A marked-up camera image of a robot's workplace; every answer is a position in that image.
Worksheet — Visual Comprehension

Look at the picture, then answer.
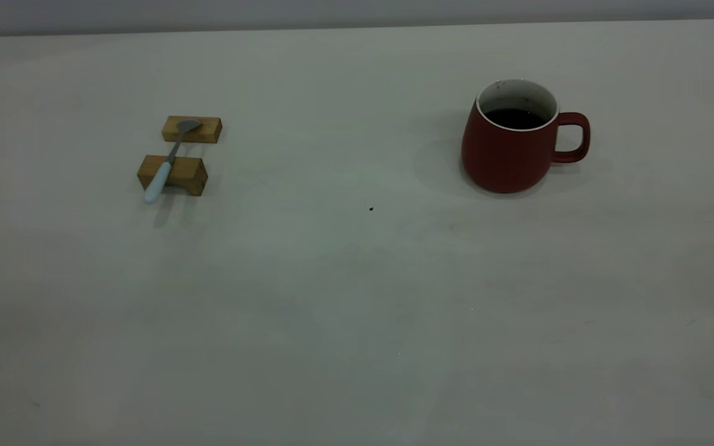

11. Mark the red ceramic mug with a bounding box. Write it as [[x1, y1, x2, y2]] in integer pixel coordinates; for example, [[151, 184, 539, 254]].
[[461, 79, 591, 194]]

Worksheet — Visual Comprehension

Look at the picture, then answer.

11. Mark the spoon with pale blue handle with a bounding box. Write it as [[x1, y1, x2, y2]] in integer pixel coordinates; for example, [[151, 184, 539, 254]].
[[143, 119, 203, 204]]

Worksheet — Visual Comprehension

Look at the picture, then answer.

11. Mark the arched wooden block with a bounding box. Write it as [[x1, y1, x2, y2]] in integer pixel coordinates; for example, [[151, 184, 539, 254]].
[[137, 155, 208, 196]]

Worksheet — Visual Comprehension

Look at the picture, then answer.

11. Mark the flat wooden block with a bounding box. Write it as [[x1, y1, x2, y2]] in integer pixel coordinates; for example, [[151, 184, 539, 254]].
[[162, 115, 223, 144]]

